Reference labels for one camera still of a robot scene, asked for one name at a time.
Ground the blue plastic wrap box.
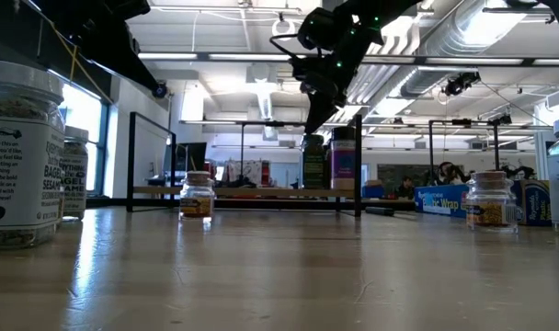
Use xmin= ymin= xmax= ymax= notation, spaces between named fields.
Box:
xmin=414 ymin=177 xmax=553 ymax=228

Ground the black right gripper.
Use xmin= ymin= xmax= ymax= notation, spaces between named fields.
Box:
xmin=291 ymin=52 xmax=354 ymax=135

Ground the black aluminium table frame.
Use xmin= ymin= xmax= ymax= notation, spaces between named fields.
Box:
xmin=86 ymin=197 xmax=416 ymax=212

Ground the purple label black-lid spice jar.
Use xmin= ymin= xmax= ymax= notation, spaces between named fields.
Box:
xmin=329 ymin=126 xmax=358 ymax=191

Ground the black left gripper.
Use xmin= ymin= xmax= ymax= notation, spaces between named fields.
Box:
xmin=44 ymin=0 xmax=168 ymax=98

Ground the small cork-top glass jar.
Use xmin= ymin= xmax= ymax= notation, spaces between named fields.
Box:
xmin=464 ymin=170 xmax=519 ymax=234
xmin=178 ymin=170 xmax=216 ymax=222

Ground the silver ventilation duct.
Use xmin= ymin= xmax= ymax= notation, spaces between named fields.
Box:
xmin=343 ymin=0 xmax=506 ymax=120

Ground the black ceiling camera cluster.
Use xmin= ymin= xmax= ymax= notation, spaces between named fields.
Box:
xmin=441 ymin=71 xmax=482 ymax=97

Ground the blue storage bin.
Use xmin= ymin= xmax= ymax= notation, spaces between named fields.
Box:
xmin=361 ymin=184 xmax=385 ymax=200

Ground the person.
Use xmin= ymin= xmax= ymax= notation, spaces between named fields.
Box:
xmin=395 ymin=177 xmax=416 ymax=200
xmin=428 ymin=161 xmax=467 ymax=188
xmin=502 ymin=164 xmax=537 ymax=181

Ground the white hanging cable loop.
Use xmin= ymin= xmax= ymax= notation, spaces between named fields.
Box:
xmin=270 ymin=12 xmax=297 ymax=43

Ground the green-lid oregano spice jar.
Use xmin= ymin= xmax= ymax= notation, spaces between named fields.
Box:
xmin=301 ymin=133 xmax=327 ymax=190

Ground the long ceiling light strip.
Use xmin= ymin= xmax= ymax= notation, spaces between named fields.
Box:
xmin=424 ymin=56 xmax=559 ymax=67
xmin=136 ymin=51 xmax=308 ymax=63

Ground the black monitor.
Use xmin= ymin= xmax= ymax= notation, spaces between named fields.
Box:
xmin=176 ymin=141 xmax=208 ymax=173

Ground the black pipe stand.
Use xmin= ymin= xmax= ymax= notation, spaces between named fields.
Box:
xmin=428 ymin=117 xmax=554 ymax=174
xmin=180 ymin=119 xmax=308 ymax=188

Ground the wooden shelf with black frame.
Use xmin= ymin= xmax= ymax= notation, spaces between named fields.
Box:
xmin=126 ymin=111 xmax=364 ymax=219

